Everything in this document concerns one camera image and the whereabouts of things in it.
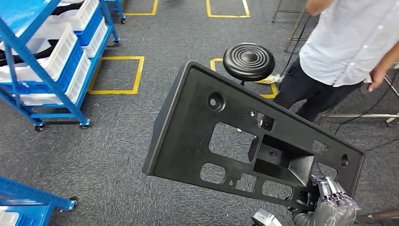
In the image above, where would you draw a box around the black floor cable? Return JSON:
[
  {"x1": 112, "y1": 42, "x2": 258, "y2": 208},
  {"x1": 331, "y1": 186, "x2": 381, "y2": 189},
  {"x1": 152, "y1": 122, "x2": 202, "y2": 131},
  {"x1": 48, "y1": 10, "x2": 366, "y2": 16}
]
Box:
[
  {"x1": 334, "y1": 70, "x2": 399, "y2": 135},
  {"x1": 279, "y1": 15, "x2": 313, "y2": 76}
]

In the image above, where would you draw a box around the person's hand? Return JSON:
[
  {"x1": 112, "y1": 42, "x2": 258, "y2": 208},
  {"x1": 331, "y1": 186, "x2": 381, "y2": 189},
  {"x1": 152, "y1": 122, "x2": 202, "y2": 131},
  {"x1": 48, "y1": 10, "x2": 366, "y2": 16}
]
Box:
[{"x1": 367, "y1": 66, "x2": 389, "y2": 93}]

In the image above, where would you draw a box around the black round stool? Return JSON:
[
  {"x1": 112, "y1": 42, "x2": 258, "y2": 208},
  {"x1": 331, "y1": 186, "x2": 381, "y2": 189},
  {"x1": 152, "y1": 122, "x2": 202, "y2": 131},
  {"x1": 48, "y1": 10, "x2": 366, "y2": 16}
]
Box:
[{"x1": 222, "y1": 42, "x2": 276, "y2": 86}]

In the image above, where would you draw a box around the blue wheeled shelf rack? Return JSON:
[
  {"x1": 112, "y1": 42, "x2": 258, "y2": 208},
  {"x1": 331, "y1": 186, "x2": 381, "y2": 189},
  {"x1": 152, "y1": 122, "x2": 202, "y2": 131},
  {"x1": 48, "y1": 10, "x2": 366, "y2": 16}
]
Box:
[
  {"x1": 0, "y1": 0, "x2": 122, "y2": 132},
  {"x1": 104, "y1": 0, "x2": 127, "y2": 24}
]

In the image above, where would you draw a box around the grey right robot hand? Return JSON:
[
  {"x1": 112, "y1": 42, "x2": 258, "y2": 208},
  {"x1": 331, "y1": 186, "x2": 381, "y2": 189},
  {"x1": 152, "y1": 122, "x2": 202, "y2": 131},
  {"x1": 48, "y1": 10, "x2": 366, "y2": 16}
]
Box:
[{"x1": 307, "y1": 174, "x2": 360, "y2": 226}]

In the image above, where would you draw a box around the chrome table frame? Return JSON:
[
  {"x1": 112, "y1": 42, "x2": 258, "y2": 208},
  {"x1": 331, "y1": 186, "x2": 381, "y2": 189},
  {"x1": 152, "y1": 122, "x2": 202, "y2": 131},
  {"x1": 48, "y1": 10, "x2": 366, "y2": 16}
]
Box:
[
  {"x1": 318, "y1": 62, "x2": 399, "y2": 125},
  {"x1": 271, "y1": 0, "x2": 310, "y2": 53}
]

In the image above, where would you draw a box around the blue plastic bin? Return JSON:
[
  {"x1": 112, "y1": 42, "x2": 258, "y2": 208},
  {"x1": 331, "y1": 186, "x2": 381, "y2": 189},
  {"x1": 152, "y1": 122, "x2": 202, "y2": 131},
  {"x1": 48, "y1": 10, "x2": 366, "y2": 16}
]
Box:
[
  {"x1": 73, "y1": 8, "x2": 104, "y2": 48},
  {"x1": 3, "y1": 40, "x2": 85, "y2": 94}
]

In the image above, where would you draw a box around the black plastic panel part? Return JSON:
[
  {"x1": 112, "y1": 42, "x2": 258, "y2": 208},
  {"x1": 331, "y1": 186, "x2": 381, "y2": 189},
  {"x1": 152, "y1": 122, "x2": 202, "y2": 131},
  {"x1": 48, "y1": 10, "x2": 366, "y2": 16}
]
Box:
[{"x1": 142, "y1": 61, "x2": 365, "y2": 211}]

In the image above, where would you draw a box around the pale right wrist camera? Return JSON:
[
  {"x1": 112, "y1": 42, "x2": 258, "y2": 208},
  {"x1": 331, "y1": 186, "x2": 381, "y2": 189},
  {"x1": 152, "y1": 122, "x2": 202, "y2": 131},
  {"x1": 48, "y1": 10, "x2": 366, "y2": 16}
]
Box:
[{"x1": 252, "y1": 208, "x2": 283, "y2": 226}]

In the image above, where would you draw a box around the blue metal shelf rack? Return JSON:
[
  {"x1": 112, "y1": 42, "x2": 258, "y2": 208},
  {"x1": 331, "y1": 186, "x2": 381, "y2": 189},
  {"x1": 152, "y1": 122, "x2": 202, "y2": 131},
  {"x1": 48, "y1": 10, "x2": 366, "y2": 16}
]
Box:
[{"x1": 0, "y1": 174, "x2": 79, "y2": 226}]

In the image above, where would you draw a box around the person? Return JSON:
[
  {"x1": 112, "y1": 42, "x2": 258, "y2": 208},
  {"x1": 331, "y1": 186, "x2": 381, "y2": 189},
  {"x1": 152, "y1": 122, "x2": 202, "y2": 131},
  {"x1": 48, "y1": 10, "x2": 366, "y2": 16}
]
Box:
[{"x1": 272, "y1": 0, "x2": 399, "y2": 123}]

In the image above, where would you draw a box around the crumpled yellowish wrapper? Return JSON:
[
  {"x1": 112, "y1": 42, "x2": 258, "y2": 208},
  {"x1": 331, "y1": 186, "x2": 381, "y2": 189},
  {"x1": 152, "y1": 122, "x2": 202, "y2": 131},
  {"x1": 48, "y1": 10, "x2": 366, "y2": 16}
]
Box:
[{"x1": 255, "y1": 74, "x2": 285, "y2": 85}]

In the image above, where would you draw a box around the black curved plastic part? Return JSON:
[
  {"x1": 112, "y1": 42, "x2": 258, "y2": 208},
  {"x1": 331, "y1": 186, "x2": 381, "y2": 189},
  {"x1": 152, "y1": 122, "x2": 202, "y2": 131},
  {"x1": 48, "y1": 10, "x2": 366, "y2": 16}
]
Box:
[
  {"x1": 0, "y1": 39, "x2": 60, "y2": 68},
  {"x1": 51, "y1": 0, "x2": 85, "y2": 16}
]

